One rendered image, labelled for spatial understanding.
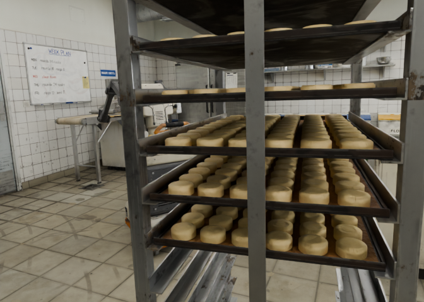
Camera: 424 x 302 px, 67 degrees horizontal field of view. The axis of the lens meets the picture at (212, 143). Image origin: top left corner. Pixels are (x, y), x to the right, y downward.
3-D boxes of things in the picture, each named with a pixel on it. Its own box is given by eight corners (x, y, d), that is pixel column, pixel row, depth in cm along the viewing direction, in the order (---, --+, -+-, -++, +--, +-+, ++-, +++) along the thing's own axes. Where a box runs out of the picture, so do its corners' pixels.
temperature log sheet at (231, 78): (237, 90, 556) (237, 72, 551) (236, 90, 554) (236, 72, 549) (226, 90, 565) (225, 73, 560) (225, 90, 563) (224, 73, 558)
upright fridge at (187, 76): (260, 150, 648) (259, 46, 615) (247, 159, 566) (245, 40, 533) (198, 147, 703) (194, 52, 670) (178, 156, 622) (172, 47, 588)
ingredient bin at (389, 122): (376, 162, 510) (378, 115, 497) (375, 155, 566) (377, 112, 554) (416, 165, 486) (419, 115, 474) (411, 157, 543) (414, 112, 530)
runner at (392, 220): (339, 146, 108) (339, 137, 107) (347, 146, 107) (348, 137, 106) (378, 222, 47) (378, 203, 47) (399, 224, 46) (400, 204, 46)
